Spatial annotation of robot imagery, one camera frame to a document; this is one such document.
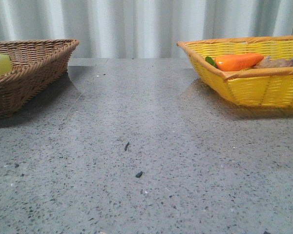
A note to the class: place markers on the white pleated curtain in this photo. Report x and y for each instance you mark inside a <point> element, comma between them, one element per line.
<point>127,29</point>

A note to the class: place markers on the brown wicker basket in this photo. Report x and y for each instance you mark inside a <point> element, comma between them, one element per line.
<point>36,63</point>

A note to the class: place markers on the brown toy potato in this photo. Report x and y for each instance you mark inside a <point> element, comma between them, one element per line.
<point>267,62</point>

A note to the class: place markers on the yellow woven basket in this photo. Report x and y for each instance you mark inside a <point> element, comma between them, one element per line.
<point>271,87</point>

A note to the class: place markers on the orange toy carrot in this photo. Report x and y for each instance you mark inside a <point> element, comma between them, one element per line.
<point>237,62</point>

